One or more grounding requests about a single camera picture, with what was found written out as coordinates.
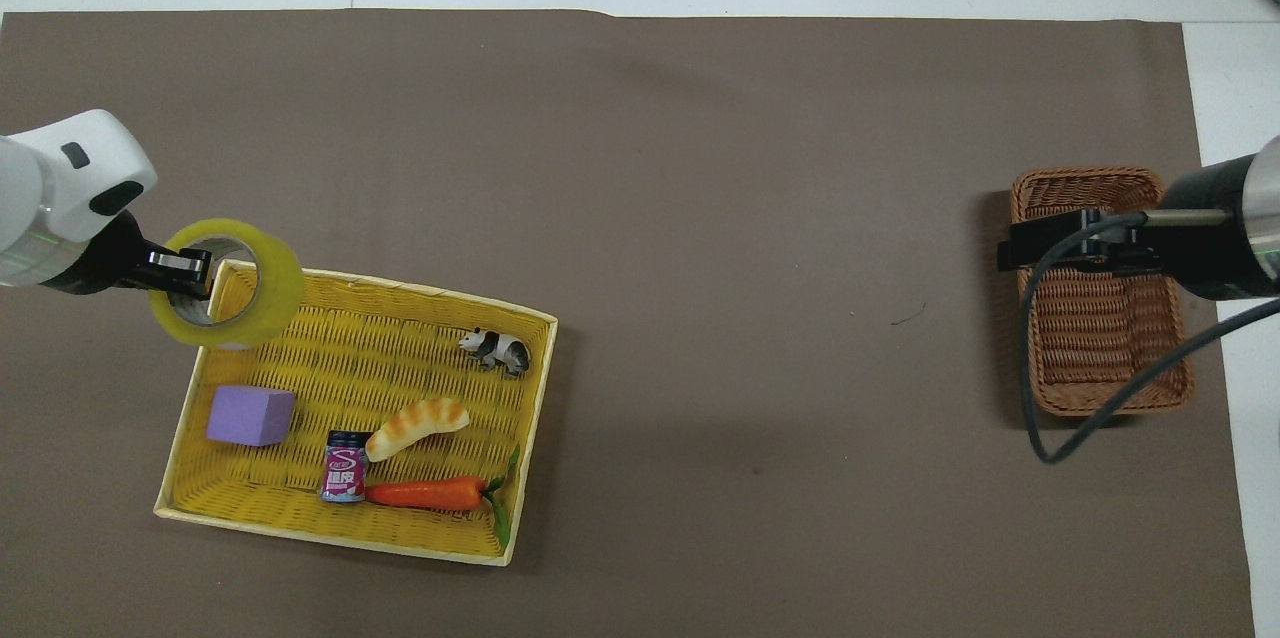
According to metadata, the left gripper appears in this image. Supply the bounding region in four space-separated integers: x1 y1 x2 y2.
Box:
42 211 153 296

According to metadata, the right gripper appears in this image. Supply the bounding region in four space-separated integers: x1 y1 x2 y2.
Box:
1106 154 1280 302

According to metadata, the yellow tape roll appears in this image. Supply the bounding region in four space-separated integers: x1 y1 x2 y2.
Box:
149 218 305 351

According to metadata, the brown wicker basket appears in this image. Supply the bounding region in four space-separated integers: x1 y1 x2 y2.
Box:
1009 167 1195 418

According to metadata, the yellow woven basket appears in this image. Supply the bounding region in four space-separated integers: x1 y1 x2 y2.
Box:
153 260 559 568

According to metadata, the purple foam cube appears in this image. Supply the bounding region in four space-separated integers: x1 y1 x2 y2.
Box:
206 384 299 448

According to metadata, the small pink can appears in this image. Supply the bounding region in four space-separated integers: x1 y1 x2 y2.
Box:
319 430 374 506

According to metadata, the toy fried shrimp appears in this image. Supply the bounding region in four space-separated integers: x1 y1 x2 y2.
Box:
364 397 472 464

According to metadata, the toy carrot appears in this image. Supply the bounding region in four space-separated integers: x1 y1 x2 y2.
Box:
363 444 523 550

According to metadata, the panda toy figure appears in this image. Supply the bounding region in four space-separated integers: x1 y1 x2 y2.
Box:
458 327 533 379

